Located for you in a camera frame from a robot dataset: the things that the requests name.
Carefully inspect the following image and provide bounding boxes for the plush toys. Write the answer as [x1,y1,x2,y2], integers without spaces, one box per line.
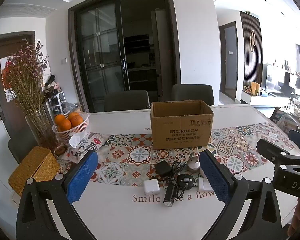
[42,74,62,95]

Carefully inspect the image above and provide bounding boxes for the brown cardboard box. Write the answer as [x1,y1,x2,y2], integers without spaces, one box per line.
[150,100,214,150]

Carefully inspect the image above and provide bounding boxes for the television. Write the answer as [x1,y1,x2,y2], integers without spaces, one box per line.
[262,64,298,92]

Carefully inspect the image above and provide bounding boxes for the brown wooden door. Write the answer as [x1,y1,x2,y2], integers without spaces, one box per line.
[0,31,35,130]

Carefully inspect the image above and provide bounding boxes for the black cable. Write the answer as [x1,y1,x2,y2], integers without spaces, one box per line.
[169,155,190,198]

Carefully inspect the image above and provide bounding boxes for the dark interior door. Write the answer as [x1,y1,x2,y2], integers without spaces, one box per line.
[219,21,239,95]

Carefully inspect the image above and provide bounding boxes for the woven wicker box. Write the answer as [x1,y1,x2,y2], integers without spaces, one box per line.
[8,146,60,197]

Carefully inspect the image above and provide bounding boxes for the patterned tile table runner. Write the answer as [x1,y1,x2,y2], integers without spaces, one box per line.
[57,122,294,187]

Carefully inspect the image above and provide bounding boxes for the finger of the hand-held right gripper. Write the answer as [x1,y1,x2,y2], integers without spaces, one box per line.
[256,139,290,165]

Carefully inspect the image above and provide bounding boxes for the white cube charger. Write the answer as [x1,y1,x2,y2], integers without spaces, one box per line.
[143,179,160,195]

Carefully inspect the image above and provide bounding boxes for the white and red fruit basket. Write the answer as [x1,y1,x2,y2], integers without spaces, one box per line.
[52,112,90,143]

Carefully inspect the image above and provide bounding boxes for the dark slatted wall panel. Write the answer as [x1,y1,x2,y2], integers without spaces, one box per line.
[239,11,263,98]

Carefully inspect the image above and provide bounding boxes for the white printed tablecloth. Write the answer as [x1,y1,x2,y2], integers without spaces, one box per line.
[11,104,300,240]

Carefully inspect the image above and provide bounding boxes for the black power adapter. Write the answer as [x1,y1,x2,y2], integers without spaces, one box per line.
[154,160,172,178]

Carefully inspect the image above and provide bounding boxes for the grey computer mouse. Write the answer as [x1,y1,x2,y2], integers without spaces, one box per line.
[186,156,202,172]

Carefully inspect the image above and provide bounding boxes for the dark glass sliding door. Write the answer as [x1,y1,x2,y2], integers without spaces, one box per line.
[68,0,182,113]

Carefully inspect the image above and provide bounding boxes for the red door poster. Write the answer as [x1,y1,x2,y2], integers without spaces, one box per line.
[0,55,18,103]

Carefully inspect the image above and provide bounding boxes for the black flashlight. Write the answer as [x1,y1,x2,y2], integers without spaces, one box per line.
[163,185,178,207]

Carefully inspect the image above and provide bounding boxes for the yellow paper bag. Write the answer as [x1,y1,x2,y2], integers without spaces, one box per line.
[250,81,262,95]

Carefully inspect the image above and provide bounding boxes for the white tv cabinet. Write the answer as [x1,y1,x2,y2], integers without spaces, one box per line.
[241,90,290,107]

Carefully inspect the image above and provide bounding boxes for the black round device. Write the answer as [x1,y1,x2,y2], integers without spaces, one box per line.
[177,174,196,189]

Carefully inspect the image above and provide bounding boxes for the dark dining chair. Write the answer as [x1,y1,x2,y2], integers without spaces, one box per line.
[171,84,215,106]
[7,127,39,164]
[104,90,150,112]

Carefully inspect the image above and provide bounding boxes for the white wall plug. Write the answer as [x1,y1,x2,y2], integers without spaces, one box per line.
[195,167,213,191]

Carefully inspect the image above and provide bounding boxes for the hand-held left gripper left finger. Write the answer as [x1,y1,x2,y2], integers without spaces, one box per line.
[16,149,99,240]

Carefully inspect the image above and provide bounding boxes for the floral tissue box cover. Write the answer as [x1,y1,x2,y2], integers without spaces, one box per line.
[61,132,110,164]

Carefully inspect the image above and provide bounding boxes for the white shoe rack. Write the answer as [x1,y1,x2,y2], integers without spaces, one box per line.
[46,91,65,120]

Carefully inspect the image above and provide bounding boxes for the clear plastic bag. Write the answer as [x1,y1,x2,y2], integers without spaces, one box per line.
[60,102,80,114]

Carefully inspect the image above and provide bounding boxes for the glass vase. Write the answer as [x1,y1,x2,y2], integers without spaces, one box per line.
[24,109,59,152]

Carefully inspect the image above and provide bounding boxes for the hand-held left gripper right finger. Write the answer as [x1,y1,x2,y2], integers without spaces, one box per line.
[199,150,282,240]

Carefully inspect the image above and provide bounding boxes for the small wooden dish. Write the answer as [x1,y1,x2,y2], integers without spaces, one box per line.
[54,144,68,157]

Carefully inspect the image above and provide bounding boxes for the dried flower bouquet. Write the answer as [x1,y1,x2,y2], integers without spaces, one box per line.
[1,39,49,113]

